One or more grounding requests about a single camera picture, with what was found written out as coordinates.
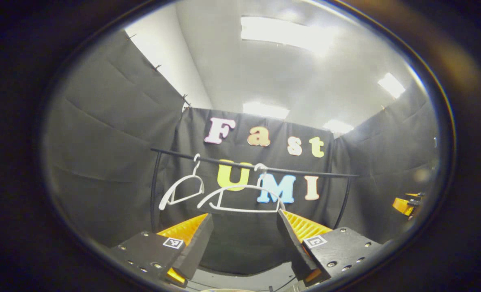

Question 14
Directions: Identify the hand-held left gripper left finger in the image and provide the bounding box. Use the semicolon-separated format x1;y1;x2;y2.
111;213;215;284

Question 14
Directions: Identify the white hanger with wrapped hook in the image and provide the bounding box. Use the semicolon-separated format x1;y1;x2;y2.
197;163;286;214

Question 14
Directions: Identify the white plastic hanger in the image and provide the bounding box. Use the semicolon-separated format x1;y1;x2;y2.
159;154;206;211

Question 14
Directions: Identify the black clothes rack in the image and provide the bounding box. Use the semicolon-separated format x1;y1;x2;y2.
150;148;360;234

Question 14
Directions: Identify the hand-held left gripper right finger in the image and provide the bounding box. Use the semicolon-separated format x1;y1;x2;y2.
277;209;387;284

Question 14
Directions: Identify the black backdrop cloth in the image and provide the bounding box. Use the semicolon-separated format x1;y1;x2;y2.
42;30;440;276

